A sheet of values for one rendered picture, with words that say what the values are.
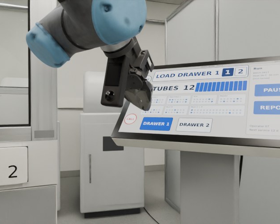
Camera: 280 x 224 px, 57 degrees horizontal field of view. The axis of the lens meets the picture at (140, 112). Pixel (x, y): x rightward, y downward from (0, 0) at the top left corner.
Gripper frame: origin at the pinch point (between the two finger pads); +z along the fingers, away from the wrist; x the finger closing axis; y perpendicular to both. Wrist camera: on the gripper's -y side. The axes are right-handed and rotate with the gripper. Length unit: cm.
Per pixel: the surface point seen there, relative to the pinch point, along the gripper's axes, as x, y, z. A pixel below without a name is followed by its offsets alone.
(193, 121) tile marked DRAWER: -11.2, 2.2, 7.3
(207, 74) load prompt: -12.0, 20.2, 7.2
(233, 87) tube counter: -20.1, 14.7, 7.2
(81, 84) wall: 234, 183, 170
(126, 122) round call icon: 9.0, 0.7, 7.4
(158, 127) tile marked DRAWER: -1.9, -0.4, 7.3
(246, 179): -16, 39, 116
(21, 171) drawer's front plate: 37.3, -20.7, 6.1
